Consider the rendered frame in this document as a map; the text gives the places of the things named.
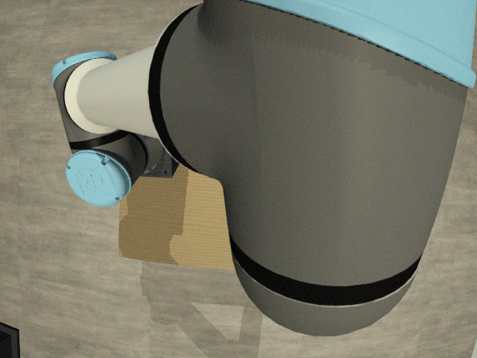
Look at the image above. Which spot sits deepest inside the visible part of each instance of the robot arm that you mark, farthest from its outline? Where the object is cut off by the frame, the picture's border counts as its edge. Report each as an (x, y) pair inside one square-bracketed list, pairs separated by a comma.
[(330, 124)]

